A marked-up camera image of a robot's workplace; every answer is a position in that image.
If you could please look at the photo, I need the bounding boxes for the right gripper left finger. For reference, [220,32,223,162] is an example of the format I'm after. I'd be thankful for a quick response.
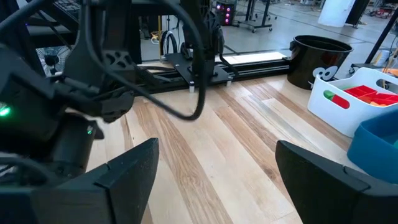
[0,138,160,224]

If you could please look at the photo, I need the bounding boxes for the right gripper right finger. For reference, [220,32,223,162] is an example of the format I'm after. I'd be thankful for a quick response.
[275,139,398,224]

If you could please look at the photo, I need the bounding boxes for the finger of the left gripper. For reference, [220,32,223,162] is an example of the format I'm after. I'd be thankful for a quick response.
[79,89,136,124]

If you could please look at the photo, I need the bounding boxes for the long red toy brick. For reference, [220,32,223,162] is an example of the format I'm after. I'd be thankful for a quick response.
[331,92,398,110]

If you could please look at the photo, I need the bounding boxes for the short red toy brick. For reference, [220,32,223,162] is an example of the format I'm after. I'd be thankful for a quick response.
[343,85,379,98]

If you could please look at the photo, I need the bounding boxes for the black fan grill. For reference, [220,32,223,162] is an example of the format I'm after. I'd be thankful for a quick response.
[35,45,75,78]

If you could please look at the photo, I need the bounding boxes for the blue plastic tray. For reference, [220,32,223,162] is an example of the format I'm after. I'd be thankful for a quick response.
[346,108,398,185]

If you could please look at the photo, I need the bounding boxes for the white plastic bin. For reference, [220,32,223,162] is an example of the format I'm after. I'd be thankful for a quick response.
[307,67,398,139]

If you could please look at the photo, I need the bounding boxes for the computer tower pink lights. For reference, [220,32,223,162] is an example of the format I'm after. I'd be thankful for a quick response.
[212,0,238,26]

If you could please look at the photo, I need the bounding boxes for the black cup with eyes print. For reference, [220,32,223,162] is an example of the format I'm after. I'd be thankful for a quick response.
[286,34,354,91]

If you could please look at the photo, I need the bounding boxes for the black slanted pole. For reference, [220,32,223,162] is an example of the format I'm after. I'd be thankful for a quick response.
[363,12,398,65]

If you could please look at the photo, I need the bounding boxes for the black rolling cart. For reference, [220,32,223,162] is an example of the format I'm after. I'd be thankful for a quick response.
[236,0,274,34]

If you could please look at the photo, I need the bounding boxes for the white column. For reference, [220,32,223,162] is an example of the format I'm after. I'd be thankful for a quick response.
[317,0,357,28]

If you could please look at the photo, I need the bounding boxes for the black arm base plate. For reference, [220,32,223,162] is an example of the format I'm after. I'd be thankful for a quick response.
[164,52,234,93]

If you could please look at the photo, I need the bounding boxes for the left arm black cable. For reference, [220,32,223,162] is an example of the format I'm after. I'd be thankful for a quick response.
[0,0,208,121]

